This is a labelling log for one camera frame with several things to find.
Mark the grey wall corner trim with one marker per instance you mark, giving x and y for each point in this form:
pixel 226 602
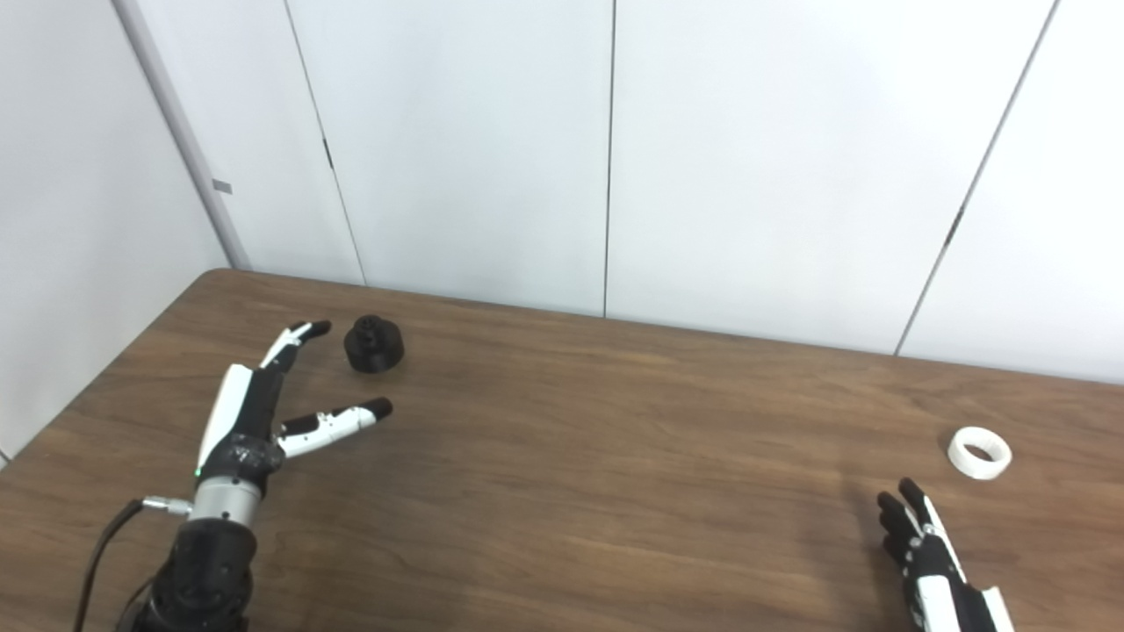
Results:
pixel 184 140

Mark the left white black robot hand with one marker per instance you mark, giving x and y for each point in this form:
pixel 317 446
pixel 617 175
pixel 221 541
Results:
pixel 241 421

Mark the round black part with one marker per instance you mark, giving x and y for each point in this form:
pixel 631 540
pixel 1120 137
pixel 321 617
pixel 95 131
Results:
pixel 376 347

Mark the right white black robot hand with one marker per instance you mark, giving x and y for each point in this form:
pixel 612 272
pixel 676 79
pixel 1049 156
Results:
pixel 931 579

